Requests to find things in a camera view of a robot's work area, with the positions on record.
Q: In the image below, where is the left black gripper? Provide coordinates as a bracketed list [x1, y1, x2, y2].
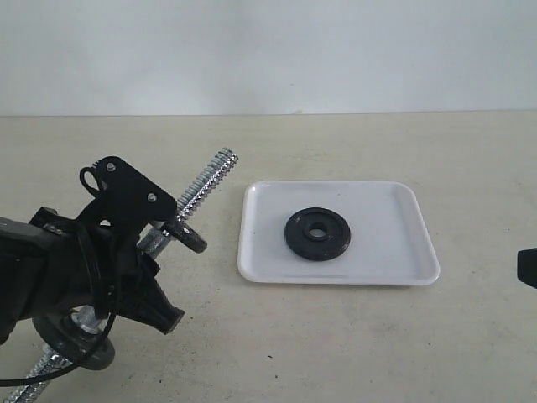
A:
[76, 196, 185, 335]

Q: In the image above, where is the chrome collar nut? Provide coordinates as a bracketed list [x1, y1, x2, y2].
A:
[70, 306, 102, 335]

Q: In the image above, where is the chrome threaded dumbbell bar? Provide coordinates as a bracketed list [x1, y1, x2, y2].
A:
[2, 148, 237, 402]

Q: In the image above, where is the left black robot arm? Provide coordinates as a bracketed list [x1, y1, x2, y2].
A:
[1, 201, 185, 342]

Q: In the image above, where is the white rectangular plastic tray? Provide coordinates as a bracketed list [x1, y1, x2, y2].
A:
[237, 181, 441, 286]

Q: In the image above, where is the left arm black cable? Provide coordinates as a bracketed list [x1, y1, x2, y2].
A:
[0, 217, 127, 385]

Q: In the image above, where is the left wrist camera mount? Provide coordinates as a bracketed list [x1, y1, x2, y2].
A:
[77, 155, 177, 233]

